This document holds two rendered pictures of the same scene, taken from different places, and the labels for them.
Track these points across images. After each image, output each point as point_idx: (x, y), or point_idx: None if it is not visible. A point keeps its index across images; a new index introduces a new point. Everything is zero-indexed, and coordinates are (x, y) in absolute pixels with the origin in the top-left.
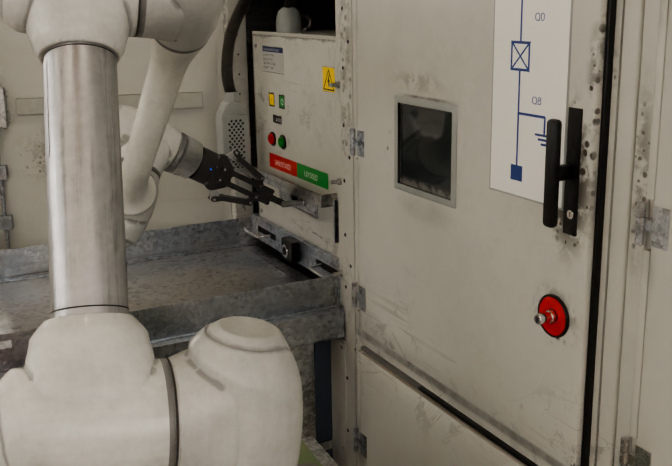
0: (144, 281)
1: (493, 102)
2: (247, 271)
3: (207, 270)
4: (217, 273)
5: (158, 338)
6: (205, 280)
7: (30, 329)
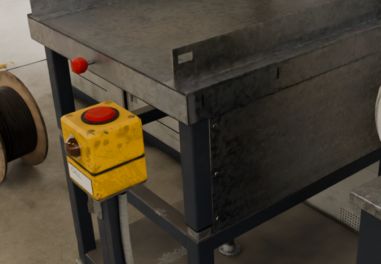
0: (210, 0)
1: None
2: None
3: None
4: None
5: (302, 42)
6: None
7: (208, 38)
